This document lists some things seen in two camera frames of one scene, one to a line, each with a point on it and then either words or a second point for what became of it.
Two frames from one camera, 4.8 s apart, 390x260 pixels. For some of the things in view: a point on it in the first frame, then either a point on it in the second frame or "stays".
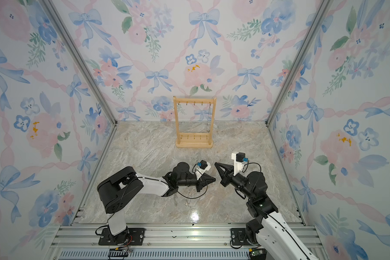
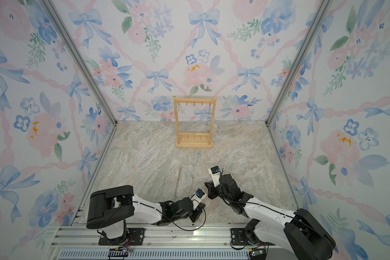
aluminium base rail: x=163 y=241 stays
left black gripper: x=203 y=181 → x=197 y=211
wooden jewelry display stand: x=203 y=140 stays
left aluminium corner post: x=81 y=58 stays
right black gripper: x=225 y=174 → x=210 y=188
